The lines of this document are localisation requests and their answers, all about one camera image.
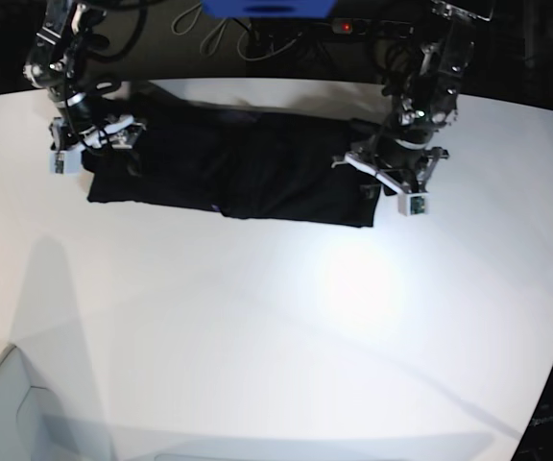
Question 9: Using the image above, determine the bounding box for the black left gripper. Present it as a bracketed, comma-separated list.
[362, 134, 438, 187]

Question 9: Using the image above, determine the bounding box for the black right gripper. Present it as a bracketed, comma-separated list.
[50, 93, 113, 149]

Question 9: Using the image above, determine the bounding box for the black t-shirt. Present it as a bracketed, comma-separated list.
[83, 89, 380, 228]

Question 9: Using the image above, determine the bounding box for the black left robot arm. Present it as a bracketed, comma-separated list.
[362, 1, 495, 195]

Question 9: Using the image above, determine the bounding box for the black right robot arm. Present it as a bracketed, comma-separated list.
[23, 1, 157, 156]

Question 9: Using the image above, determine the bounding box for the blue box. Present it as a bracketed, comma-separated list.
[202, 0, 336, 18]

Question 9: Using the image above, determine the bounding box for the grey bin at table corner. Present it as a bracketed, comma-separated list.
[0, 346, 115, 460]

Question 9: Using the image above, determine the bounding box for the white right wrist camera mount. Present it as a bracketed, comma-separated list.
[48, 112, 149, 176]

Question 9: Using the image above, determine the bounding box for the white power strip red switch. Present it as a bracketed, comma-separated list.
[330, 18, 414, 38]

